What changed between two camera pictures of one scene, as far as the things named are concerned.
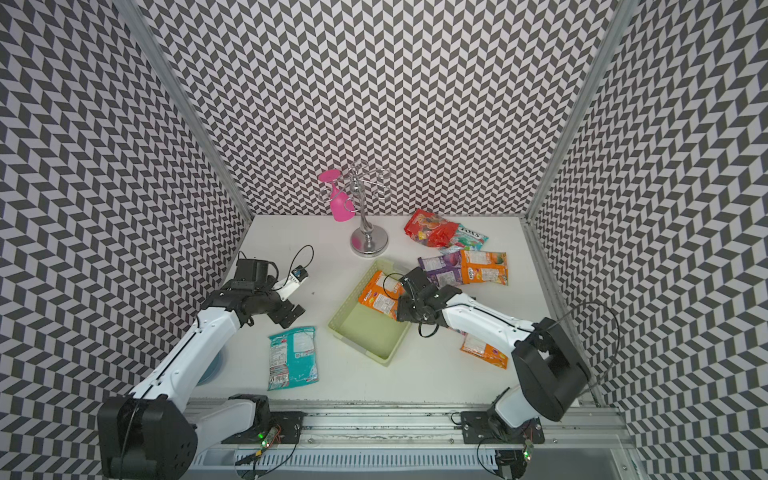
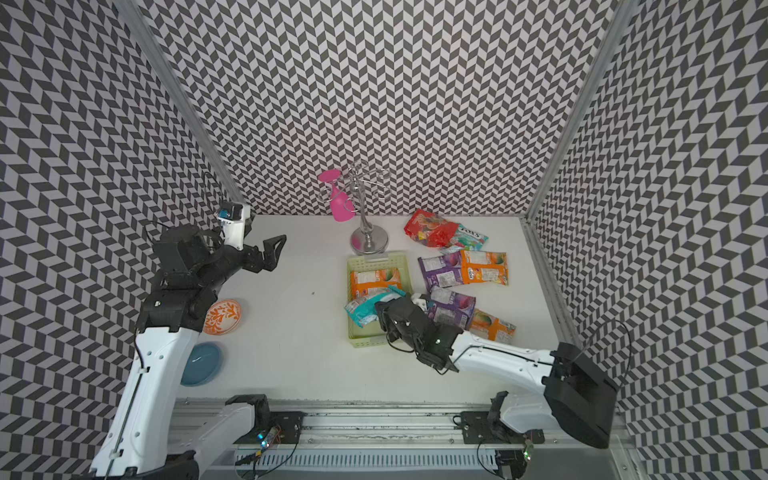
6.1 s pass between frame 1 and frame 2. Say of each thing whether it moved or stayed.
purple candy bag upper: stayed
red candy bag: stayed
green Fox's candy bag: stayed
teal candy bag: moved
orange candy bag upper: stayed
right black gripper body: moved
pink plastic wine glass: stayed
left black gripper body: moved
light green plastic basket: moved
